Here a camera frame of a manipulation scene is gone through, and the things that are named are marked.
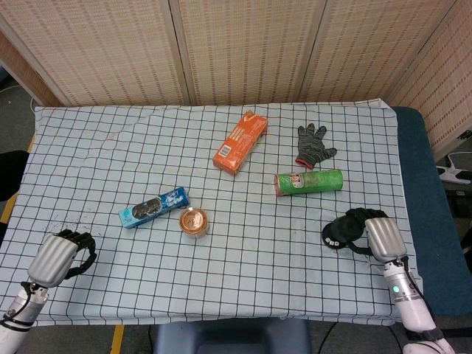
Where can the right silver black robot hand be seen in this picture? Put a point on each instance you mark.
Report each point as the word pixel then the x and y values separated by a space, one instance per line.
pixel 385 237

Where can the blue padded table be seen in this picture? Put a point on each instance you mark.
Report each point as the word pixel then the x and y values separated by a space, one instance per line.
pixel 420 184

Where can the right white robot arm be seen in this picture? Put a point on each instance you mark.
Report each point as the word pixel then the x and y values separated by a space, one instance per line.
pixel 409 306

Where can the black chair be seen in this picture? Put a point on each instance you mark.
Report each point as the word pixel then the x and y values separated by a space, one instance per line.
pixel 11 177

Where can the dark blue chair seat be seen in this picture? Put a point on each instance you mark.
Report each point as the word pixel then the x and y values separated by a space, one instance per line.
pixel 232 337

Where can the black round object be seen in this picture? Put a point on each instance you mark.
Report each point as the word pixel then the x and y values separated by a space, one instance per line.
pixel 328 233

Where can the black box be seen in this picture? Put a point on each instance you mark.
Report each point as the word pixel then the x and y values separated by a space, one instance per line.
pixel 461 203

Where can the grey striped knit glove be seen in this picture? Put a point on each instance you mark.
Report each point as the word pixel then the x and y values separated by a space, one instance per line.
pixel 313 147

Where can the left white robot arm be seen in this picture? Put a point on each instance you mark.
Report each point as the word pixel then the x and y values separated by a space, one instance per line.
pixel 18 313

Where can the white black checkered tablecloth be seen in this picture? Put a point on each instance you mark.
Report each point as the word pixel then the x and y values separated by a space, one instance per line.
pixel 236 258

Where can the orange cardboard box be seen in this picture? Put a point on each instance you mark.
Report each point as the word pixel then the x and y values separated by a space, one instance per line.
pixel 239 144

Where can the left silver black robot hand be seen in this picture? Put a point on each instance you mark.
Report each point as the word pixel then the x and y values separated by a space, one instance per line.
pixel 51 260

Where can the blue cookie box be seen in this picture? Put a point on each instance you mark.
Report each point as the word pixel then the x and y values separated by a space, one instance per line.
pixel 151 208

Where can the green chips can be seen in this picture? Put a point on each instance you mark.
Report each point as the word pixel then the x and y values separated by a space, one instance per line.
pixel 313 181

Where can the woven folding screen panel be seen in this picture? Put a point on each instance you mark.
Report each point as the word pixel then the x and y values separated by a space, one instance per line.
pixel 99 48
pixel 22 70
pixel 247 48
pixel 376 48
pixel 442 81

